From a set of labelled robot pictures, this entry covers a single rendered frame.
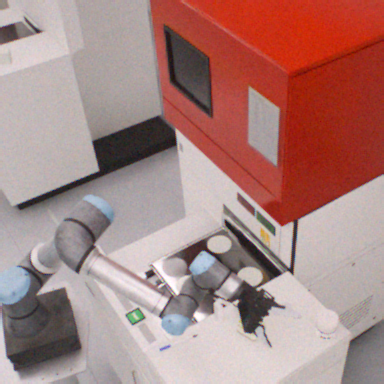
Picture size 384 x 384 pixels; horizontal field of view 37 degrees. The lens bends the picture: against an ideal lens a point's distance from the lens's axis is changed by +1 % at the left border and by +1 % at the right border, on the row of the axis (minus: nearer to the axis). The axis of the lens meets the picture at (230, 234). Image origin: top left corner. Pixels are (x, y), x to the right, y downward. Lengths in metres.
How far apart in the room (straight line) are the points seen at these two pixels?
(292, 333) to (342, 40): 0.96
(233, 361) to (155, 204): 2.12
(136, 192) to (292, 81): 2.53
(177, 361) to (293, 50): 1.05
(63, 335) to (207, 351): 0.54
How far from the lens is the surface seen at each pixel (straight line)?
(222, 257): 2.30
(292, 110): 1.67
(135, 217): 3.82
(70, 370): 2.18
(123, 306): 2.12
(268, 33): 1.78
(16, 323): 2.16
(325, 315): 1.94
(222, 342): 1.97
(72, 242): 1.71
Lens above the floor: 2.62
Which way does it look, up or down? 46 degrees down
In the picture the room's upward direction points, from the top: 2 degrees counter-clockwise
